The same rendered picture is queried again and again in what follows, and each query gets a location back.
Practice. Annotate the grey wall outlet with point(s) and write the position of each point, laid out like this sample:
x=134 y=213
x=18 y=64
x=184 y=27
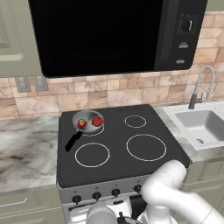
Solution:
x=22 y=84
x=40 y=83

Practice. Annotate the black hob stove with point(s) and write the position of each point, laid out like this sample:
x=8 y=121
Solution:
x=116 y=157

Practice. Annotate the black microwave oven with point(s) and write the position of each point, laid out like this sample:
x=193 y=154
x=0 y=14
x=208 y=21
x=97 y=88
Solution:
x=99 y=35

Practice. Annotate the pale green drawer front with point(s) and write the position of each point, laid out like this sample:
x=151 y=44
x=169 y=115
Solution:
x=29 y=201

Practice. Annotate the red onion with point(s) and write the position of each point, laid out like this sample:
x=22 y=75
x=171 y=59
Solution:
x=97 y=121

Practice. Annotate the silver spring tap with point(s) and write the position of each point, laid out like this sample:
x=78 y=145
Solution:
x=201 y=87

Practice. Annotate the pale green wall cupboard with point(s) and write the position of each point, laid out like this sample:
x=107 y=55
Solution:
x=215 y=4
x=17 y=35

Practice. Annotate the red tomato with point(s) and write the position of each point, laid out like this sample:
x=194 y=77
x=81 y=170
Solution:
x=82 y=123

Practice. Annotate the black microwave door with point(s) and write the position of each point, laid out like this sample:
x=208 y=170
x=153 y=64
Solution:
x=96 y=35

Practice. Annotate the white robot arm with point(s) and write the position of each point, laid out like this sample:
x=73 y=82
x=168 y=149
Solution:
x=169 y=192

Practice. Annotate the white sink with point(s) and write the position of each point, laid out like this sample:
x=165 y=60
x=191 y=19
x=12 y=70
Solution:
x=201 y=127

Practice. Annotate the silver oven door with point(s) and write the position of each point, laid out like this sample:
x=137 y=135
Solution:
x=76 y=214

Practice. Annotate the black microwave knob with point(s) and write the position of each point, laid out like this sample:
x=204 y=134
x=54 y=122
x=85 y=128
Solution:
x=187 y=25

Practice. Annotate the pale green base cupboard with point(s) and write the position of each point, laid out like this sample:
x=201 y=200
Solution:
x=207 y=180

